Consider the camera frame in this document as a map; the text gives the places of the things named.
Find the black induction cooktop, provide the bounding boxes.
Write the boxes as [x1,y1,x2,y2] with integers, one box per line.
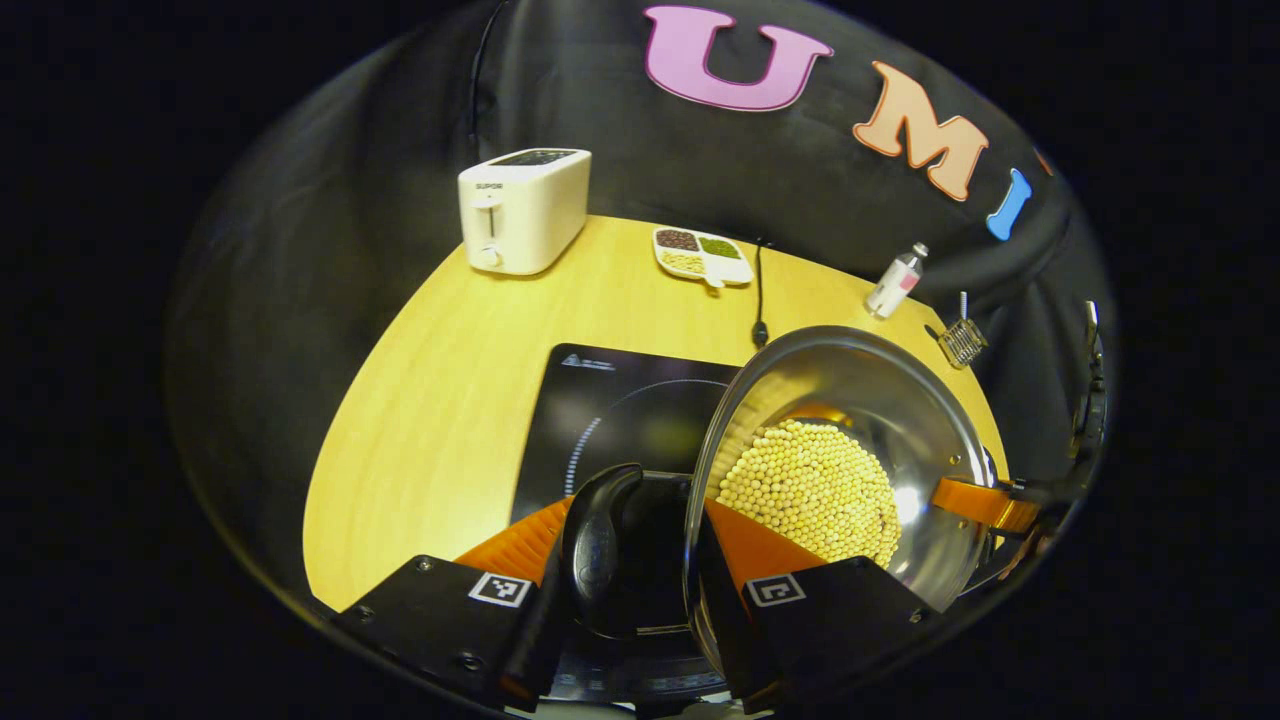
[508,343,746,706]

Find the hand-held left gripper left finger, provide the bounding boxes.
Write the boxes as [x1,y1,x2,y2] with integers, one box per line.
[330,497,576,713]

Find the pile of yellow beans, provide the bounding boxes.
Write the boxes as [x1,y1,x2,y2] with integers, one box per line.
[716,418,903,569]

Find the clear bottle pink label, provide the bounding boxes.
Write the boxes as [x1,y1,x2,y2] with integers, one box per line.
[865,242,930,321]

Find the black power cable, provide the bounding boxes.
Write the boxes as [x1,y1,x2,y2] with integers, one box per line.
[750,238,771,349]

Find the wire mesh cup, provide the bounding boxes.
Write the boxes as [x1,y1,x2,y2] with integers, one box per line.
[938,318,989,371]

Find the stainless steel pot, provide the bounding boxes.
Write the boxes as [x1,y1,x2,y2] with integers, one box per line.
[560,325,1001,681]

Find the white divided bean dish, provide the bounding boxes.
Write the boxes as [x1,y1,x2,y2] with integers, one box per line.
[652,226,755,289]

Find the white toaster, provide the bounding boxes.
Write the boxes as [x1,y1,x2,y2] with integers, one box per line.
[457,148,593,277]

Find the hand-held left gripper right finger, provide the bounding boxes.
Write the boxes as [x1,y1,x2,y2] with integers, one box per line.
[690,498,941,713]

